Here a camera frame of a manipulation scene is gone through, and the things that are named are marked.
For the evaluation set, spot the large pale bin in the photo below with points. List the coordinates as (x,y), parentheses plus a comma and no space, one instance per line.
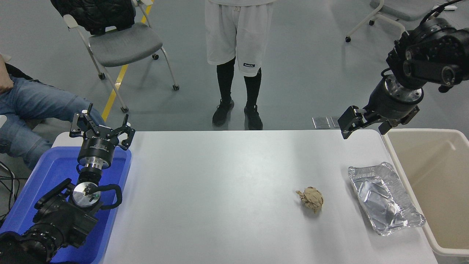
(439,176)

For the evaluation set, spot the grey chair with white frame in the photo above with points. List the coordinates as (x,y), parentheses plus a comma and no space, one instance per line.
(395,9)
(124,44)

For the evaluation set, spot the silver floor plate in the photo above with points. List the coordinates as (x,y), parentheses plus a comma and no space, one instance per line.
(321,122)
(334,121)

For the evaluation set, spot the black jacket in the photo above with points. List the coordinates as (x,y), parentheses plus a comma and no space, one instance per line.
(95,14)

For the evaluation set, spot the seated person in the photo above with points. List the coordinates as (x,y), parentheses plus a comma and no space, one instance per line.
(36,102)

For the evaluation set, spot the blue plastic tray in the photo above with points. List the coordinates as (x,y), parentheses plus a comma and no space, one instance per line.
(47,176)

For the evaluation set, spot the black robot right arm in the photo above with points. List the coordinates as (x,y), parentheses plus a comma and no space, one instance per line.
(439,44)

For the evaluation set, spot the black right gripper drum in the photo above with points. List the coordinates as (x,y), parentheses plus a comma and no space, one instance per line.
(384,106)

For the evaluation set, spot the seated person's hand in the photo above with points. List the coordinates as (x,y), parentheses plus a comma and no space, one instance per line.
(4,82)

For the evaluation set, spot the standing person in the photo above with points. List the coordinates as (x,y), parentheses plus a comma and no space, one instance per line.
(234,33)

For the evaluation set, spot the crumpled tan paper ball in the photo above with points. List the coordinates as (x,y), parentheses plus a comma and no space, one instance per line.
(311,200)

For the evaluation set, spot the white floor bar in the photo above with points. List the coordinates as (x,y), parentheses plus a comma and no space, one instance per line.
(449,7)

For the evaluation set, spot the silver foil tray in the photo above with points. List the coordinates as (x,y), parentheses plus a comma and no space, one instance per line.
(370,183)

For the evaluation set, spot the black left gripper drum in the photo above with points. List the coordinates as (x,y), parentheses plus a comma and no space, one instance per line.
(97,148)

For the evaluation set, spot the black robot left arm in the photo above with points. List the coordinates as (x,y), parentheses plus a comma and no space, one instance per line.
(62,220)

